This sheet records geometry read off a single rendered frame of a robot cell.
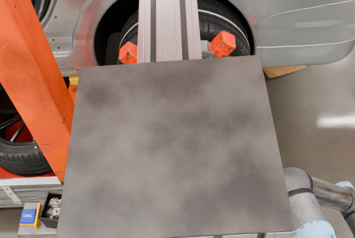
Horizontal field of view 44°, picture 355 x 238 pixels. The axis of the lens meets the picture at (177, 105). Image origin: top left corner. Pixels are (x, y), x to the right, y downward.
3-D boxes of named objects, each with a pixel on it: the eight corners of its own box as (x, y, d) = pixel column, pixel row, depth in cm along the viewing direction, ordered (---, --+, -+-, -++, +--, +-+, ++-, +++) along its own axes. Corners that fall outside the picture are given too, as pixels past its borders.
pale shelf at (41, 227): (109, 202, 223) (108, 199, 221) (105, 234, 213) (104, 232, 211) (26, 205, 226) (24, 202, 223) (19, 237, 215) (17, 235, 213)
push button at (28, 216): (37, 210, 219) (36, 208, 217) (34, 224, 215) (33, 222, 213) (23, 211, 220) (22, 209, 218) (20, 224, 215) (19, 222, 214)
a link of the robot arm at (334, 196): (245, 171, 118) (330, 196, 150) (261, 208, 111) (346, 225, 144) (278, 148, 113) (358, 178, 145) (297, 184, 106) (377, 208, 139)
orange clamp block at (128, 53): (145, 49, 197) (128, 40, 192) (143, 62, 192) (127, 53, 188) (135, 57, 201) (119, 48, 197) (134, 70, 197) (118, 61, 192)
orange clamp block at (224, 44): (223, 48, 196) (235, 35, 190) (224, 60, 192) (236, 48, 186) (209, 42, 194) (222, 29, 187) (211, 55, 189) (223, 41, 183)
